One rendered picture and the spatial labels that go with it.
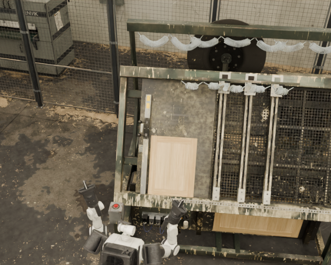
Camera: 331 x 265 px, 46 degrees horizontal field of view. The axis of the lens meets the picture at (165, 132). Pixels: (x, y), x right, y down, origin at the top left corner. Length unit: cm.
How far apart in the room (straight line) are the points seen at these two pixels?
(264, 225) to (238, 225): 26
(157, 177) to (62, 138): 262
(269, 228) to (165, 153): 142
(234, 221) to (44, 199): 237
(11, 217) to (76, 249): 96
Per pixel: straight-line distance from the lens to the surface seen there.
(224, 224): 426
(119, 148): 371
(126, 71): 364
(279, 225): 432
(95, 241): 287
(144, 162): 369
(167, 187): 374
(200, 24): 388
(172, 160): 369
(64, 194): 514
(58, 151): 580
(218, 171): 369
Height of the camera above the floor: 359
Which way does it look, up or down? 37 degrees down
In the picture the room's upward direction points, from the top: 1 degrees clockwise
